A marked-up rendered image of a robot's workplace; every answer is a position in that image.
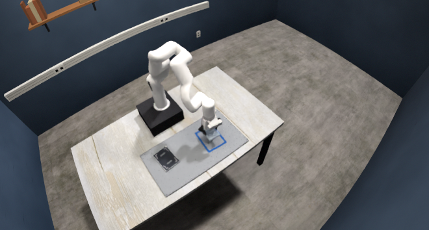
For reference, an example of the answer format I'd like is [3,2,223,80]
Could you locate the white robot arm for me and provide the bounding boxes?
[146,41,222,130]

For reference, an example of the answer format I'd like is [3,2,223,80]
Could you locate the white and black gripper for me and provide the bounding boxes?
[198,117,209,136]

